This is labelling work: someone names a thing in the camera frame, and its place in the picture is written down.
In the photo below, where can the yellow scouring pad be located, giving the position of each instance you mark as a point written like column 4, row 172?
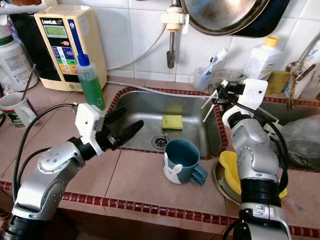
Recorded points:
column 277, row 82

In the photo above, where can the sink drain strainer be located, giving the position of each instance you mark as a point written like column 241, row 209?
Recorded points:
column 159, row 142

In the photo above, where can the blue rabbit mug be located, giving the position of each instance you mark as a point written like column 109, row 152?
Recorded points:
column 182, row 154

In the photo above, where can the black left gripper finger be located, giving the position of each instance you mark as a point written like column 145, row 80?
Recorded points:
column 129, row 133
column 115, row 116

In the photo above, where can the green dish soap bottle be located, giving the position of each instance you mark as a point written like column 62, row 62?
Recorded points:
column 91, row 87

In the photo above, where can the white blue toothbrush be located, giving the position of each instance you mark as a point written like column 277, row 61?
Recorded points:
column 217, row 60

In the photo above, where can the hanging steel wok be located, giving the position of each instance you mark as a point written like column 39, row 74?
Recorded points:
column 230, row 15

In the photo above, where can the metal spoon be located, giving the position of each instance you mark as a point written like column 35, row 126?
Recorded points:
column 30, row 82

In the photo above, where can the white printed mug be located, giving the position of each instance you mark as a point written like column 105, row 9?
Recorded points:
column 15, row 107

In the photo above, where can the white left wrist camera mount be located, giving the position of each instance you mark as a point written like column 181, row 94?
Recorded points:
column 87, row 122

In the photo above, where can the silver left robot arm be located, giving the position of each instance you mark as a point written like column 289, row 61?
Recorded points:
column 50, row 175

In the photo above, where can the white water filter canister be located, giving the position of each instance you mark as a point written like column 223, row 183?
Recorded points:
column 17, row 55

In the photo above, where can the clear toothbrush cup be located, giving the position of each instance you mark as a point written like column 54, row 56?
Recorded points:
column 199, row 80

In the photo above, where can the clear plastic bag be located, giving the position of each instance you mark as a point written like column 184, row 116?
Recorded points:
column 300, row 142

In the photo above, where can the yellow dish sponge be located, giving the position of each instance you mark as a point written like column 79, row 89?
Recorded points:
column 172, row 122

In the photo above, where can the beige water ionizer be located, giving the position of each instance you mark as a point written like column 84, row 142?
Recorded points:
column 62, row 35

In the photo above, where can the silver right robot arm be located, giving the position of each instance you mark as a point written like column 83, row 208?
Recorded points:
column 255, row 150

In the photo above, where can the steel sink basin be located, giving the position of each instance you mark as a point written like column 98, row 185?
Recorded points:
column 140, row 110
column 277, row 112

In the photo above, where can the white detergent bottle yellow cap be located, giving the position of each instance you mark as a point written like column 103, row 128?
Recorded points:
column 262, row 60

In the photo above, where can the wall tap with white fitting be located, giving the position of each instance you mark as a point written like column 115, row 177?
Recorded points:
column 171, row 40

